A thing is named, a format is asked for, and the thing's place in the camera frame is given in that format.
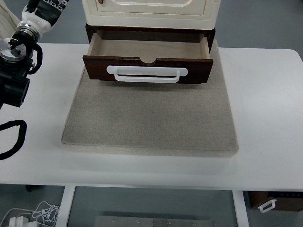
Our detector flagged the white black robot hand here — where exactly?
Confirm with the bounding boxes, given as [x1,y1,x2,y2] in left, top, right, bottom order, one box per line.
[21,0,68,32]

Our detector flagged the dark brown wooden drawer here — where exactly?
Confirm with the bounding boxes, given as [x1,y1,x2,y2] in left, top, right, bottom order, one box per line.
[82,32,214,85]

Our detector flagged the cream and brown combination cabinet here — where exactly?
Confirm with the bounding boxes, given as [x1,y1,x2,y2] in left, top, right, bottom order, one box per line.
[81,0,222,52]

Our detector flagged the grey fabric mat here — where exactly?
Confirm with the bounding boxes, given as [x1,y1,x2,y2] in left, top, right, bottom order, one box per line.
[61,39,239,158]

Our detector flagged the white table leg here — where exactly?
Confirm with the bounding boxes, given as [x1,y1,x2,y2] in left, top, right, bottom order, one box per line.
[55,186,76,227]
[232,190,249,227]

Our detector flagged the white power adapter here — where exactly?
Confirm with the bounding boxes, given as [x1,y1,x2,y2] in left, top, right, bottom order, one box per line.
[9,216,29,227]

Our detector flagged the grey metal plate with screws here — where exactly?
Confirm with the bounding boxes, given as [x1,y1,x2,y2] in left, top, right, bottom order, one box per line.
[94,215,215,227]

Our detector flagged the brown wooden box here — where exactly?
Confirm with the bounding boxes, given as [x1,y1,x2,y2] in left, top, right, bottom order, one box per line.
[247,191,303,212]

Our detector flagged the white drawer handle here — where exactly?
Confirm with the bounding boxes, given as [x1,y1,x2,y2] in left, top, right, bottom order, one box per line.
[106,65,189,83]

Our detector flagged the thin white cable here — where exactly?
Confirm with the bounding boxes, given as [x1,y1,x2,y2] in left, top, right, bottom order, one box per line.
[0,201,61,227]

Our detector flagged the white box handle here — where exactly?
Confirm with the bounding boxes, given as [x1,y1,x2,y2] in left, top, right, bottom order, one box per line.
[257,199,277,213]

